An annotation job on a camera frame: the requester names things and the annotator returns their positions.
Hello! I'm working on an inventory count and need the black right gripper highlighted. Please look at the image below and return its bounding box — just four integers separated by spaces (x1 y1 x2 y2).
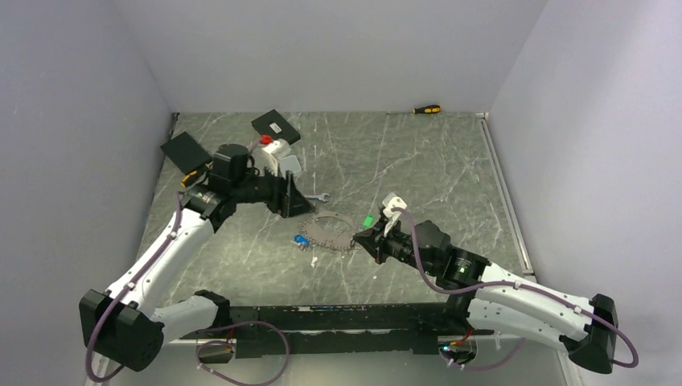
353 216 437 276

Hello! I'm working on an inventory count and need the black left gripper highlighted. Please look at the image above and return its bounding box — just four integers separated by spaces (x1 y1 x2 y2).
232 162 315 218

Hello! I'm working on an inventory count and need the green key tag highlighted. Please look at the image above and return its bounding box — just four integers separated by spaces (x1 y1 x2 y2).
363 215 374 228

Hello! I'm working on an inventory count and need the round metal keyring plate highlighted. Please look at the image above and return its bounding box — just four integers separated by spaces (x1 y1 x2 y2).
301 210 357 251

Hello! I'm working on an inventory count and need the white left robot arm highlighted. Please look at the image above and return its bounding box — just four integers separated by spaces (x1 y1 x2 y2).
79 144 314 383

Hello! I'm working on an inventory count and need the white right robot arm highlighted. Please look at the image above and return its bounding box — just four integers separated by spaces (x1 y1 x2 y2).
352 218 618 374

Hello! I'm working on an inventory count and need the blue key tag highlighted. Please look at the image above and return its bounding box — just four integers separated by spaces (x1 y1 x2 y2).
293 234 310 251

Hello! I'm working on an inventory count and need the small silver wrench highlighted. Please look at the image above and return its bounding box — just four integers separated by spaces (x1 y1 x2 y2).
304 193 331 203

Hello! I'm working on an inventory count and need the clear plastic container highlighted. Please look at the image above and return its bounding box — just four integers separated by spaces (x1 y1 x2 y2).
279 154 302 177

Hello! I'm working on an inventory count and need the black box with label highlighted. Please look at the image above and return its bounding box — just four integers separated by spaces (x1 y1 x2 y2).
251 109 302 145

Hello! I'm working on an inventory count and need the yellow black screwdriver left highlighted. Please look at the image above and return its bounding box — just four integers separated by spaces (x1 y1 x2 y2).
181 163 212 188

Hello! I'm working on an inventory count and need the yellow black screwdriver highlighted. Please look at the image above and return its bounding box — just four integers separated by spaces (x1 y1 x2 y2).
181 163 212 188
388 105 442 115

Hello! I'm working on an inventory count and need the plain black box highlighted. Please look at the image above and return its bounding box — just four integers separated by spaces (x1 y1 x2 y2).
160 132 212 175

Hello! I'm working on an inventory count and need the yellow black screwdriver far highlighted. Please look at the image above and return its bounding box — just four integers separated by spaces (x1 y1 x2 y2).
388 105 442 115

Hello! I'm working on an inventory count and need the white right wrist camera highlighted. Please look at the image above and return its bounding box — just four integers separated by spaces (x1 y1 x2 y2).
381 191 407 219

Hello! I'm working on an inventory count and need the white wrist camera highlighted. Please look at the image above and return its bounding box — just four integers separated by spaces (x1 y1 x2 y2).
381 191 407 219
259 134 290 175

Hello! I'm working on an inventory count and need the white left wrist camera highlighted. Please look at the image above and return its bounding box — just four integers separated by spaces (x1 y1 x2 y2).
259 134 290 175

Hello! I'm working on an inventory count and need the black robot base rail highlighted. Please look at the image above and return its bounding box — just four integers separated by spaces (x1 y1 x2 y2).
181 302 492 359

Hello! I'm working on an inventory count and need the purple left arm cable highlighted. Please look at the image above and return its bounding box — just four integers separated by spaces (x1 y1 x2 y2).
84 191 185 384

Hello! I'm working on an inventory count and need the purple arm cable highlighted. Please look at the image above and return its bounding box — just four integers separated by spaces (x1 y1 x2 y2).
84 191 185 384
394 208 639 370

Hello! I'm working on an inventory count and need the aluminium frame rail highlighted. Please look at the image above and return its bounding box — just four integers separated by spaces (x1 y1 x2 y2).
84 112 581 386

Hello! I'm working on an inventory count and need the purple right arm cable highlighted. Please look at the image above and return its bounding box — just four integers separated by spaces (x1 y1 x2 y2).
394 208 639 370

